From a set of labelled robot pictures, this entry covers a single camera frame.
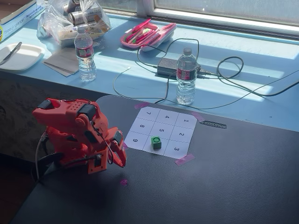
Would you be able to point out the orange gripper, black servo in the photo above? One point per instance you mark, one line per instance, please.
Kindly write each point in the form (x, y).
(116, 145)

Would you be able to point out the green cube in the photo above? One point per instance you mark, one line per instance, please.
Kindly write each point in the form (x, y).
(156, 142)

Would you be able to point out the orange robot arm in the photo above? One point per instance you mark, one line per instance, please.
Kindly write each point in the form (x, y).
(70, 109)

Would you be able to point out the white numbered grid paper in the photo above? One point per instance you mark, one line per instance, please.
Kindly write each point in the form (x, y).
(167, 128)

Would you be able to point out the purple tape strip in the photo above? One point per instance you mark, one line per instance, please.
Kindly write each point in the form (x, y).
(184, 159)
(141, 105)
(197, 116)
(125, 145)

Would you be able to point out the small crumpled purple tape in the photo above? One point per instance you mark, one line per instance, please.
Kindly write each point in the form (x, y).
(124, 182)

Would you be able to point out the clear water bottle, red label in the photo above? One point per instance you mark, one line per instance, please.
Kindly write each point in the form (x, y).
(186, 79)
(85, 58)

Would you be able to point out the black power adapter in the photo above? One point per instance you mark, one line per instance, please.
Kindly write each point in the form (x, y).
(167, 65)

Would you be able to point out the grey spiral notebook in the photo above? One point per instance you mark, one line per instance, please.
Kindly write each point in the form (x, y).
(61, 61)

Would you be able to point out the pink pen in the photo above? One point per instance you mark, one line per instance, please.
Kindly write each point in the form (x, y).
(141, 25)

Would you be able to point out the white foam plate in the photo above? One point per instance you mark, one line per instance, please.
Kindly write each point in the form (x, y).
(25, 57)

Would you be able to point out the silver can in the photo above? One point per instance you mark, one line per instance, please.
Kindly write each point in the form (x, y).
(85, 15)

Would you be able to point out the clear plastic bag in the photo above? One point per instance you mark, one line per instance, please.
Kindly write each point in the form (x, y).
(53, 25)

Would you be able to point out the silver knife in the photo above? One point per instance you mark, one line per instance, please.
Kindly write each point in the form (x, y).
(11, 52)

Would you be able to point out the Tide detergent cardboard box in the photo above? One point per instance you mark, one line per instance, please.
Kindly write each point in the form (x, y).
(14, 25)

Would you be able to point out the grey window frame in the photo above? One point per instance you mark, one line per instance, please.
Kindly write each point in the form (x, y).
(210, 22)

